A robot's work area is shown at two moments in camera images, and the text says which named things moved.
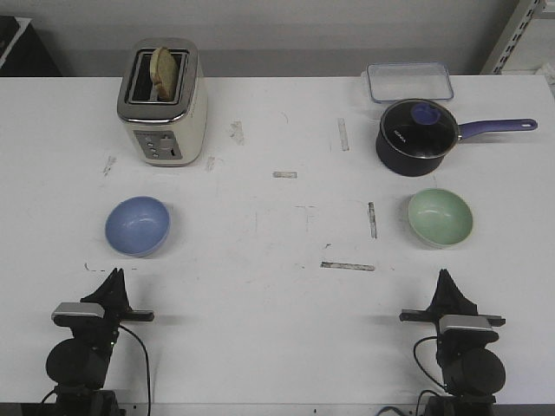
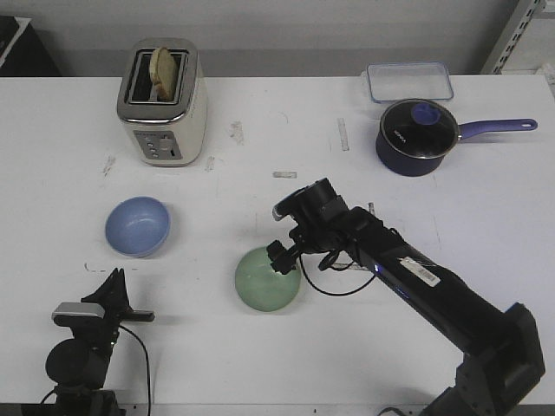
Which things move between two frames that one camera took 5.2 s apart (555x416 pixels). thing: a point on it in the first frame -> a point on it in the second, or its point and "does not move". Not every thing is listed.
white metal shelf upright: [511, 37] does not move
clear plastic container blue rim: [390, 81] does not move
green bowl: [440, 217] -> [261, 287]
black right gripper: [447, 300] -> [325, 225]
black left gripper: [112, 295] does not move
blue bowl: [137, 226] does not move
